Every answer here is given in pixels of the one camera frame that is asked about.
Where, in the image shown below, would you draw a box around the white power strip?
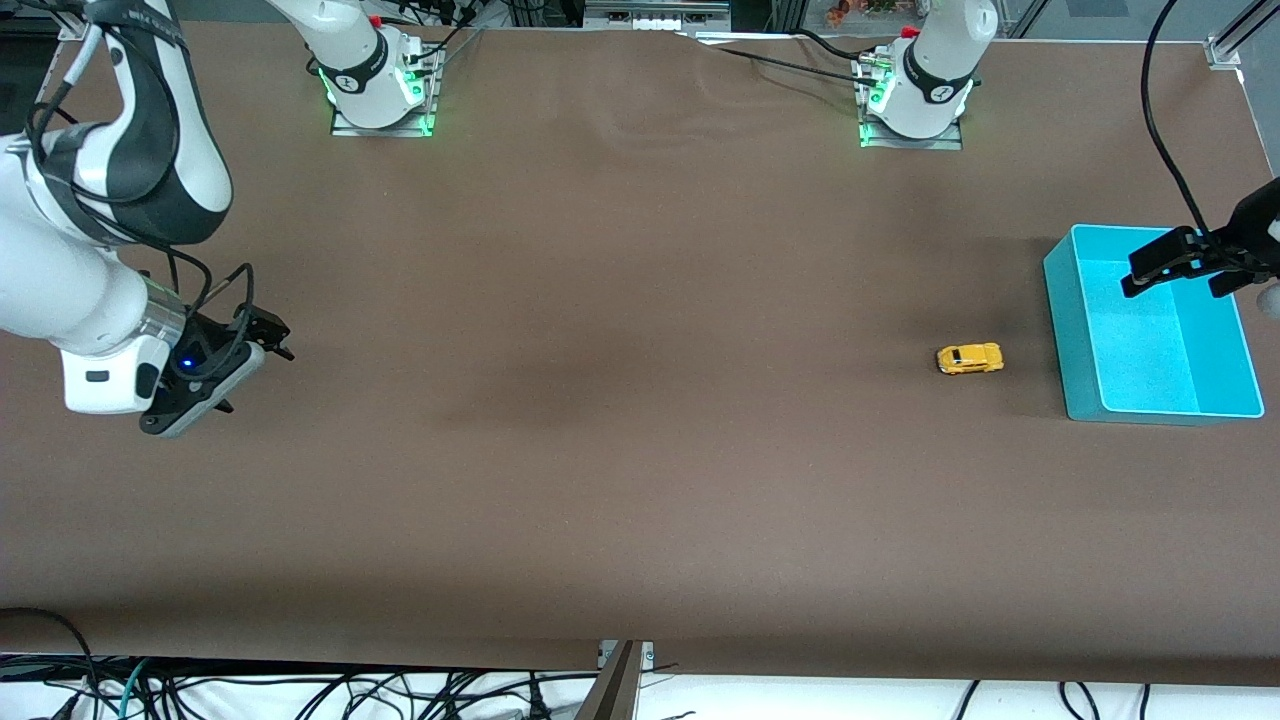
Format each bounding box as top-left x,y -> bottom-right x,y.
583,0 -> 733,32

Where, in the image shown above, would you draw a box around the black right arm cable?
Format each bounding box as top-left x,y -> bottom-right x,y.
22,15 -> 257,336

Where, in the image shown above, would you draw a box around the tangled black cable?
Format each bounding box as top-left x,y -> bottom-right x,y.
150,664 -> 601,720

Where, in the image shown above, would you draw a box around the yellow toy beetle car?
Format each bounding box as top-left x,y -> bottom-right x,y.
936,342 -> 1005,377

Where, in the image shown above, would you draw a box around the aluminium profile with corner bracket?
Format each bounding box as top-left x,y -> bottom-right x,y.
1204,0 -> 1280,70

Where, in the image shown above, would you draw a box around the short black power cable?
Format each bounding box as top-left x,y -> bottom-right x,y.
794,27 -> 883,63

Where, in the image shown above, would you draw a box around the orange plastic items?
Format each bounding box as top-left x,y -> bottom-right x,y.
824,0 -> 923,27

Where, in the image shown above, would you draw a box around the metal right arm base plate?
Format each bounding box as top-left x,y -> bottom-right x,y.
330,45 -> 443,139

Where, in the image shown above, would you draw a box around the black base connector cable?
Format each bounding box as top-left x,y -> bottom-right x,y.
402,0 -> 487,76

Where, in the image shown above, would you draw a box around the thick black looped cable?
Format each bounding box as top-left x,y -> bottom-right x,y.
0,606 -> 103,720

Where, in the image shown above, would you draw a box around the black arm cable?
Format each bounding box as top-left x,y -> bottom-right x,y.
22,15 -> 257,336
1140,0 -> 1227,251

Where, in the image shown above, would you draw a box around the grey metal frame beam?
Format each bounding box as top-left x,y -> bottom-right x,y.
572,640 -> 647,720

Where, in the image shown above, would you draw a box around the teal plastic storage bin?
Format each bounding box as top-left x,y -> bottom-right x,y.
1043,224 -> 1266,425

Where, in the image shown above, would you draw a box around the brown table cover sheet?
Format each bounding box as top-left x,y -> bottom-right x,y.
0,20 -> 1280,687

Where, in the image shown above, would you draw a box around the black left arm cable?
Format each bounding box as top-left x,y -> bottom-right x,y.
1140,0 -> 1227,251

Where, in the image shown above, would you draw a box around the long black power cable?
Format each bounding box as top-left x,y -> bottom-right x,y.
678,30 -> 883,87

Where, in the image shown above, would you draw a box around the teal thin cable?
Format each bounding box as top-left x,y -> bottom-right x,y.
116,658 -> 153,720

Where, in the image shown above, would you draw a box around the small metal mounting bracket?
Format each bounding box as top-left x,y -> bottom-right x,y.
597,639 -> 657,671

